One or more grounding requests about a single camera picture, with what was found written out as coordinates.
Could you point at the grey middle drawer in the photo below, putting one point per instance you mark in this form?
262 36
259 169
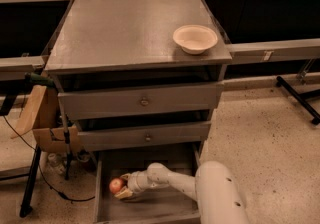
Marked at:
107 139

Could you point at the grey metal rail right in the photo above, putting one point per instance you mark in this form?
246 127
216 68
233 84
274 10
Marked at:
275 51

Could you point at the grey metal rail left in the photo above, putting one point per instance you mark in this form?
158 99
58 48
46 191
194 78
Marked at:
16 68

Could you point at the grey open bottom drawer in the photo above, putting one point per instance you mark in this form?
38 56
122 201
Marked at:
160 206

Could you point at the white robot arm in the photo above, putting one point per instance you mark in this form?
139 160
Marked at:
213 188

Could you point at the black tripod stand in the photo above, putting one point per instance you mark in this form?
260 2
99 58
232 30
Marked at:
35 167

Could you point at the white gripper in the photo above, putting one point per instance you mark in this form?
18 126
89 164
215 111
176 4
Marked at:
135 182

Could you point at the green handled tool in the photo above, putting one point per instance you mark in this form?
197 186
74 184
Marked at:
36 79

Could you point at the red apple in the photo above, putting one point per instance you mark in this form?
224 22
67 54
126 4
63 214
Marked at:
116 185

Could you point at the black floor bar stand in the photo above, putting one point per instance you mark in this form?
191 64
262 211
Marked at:
302 98

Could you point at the grey metal rail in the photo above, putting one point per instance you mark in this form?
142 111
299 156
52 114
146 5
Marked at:
275 51
16 68

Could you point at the grey top drawer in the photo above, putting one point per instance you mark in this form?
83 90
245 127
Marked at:
141 100

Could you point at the grey wooden drawer cabinet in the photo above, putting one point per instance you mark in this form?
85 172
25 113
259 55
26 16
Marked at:
112 44

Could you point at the white paper bowl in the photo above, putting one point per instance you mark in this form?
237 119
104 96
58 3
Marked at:
195 39

